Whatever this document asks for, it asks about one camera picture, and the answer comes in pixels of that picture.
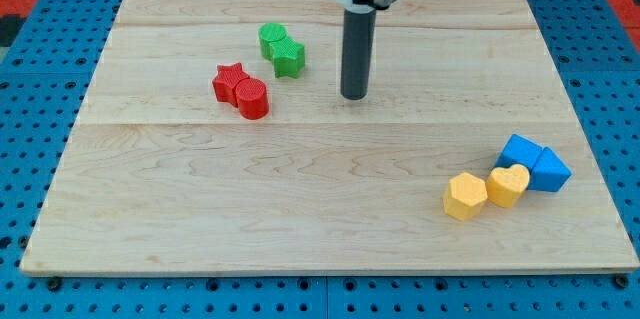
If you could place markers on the wooden board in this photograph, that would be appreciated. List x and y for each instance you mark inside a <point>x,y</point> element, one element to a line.
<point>159,179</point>

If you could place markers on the red cylinder block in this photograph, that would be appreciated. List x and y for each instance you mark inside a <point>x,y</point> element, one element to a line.
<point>252,98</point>

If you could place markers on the green star block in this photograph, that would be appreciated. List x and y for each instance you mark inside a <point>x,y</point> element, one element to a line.
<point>288,57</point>

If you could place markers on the red star block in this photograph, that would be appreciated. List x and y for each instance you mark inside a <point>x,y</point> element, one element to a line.
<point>226,80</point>

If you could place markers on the green cylinder block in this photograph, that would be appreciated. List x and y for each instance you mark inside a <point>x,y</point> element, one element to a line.
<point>269,33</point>

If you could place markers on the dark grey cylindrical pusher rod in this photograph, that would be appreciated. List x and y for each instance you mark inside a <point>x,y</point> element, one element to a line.
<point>357,44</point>

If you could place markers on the yellow hexagon block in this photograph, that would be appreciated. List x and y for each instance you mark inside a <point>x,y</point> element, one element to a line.
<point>465,196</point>

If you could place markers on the yellow heart block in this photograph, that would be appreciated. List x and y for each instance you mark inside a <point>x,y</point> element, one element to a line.
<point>506,185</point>

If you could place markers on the blue cube block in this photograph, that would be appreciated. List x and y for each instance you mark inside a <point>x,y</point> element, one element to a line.
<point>519,150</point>

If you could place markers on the blue triangle block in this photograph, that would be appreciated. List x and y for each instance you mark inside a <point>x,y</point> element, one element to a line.
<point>549,172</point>

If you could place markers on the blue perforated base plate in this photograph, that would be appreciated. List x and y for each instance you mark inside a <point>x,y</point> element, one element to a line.
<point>43,81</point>

